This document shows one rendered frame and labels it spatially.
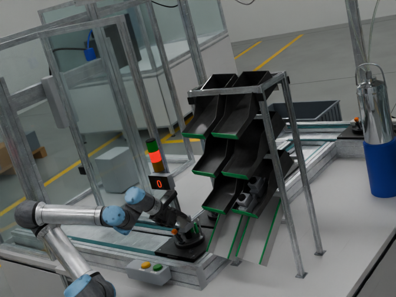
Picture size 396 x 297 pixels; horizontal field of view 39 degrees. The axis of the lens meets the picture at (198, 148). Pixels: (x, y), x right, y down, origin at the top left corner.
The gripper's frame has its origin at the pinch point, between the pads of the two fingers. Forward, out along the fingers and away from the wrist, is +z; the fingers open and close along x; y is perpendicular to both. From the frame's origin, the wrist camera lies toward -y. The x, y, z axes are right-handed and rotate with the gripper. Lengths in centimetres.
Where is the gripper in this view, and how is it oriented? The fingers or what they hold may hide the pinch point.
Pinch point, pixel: (184, 218)
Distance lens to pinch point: 252.2
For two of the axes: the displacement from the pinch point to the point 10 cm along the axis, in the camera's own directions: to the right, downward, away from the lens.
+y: -2.8, 9.0, -3.2
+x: 7.6, 0.1, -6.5
